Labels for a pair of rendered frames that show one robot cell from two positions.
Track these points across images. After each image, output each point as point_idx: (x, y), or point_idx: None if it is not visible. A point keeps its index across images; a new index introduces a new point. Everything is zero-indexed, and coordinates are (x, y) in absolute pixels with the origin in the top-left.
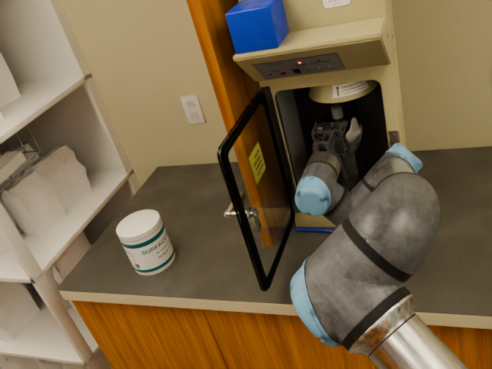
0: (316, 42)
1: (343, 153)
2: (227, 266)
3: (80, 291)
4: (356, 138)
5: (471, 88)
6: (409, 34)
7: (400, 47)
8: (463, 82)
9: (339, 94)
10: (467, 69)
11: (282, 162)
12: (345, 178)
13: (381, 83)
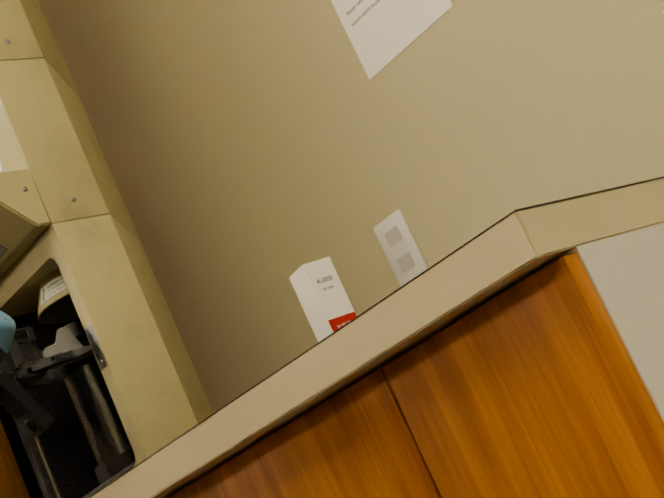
0: None
1: (21, 370)
2: None
3: None
4: (61, 354)
5: (375, 290)
6: (277, 231)
7: (276, 256)
8: (364, 283)
9: (43, 297)
10: (357, 258)
11: (26, 431)
12: (35, 412)
13: (55, 259)
